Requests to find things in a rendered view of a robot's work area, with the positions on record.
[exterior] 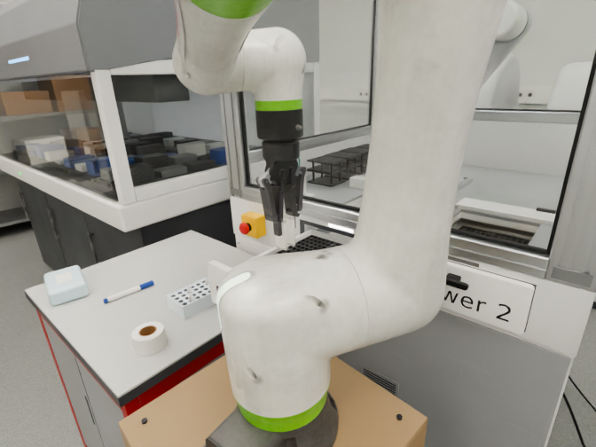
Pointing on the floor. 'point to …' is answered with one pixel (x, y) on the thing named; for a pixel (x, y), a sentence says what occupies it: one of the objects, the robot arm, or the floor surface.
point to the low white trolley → (106, 419)
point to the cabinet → (466, 379)
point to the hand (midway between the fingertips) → (285, 232)
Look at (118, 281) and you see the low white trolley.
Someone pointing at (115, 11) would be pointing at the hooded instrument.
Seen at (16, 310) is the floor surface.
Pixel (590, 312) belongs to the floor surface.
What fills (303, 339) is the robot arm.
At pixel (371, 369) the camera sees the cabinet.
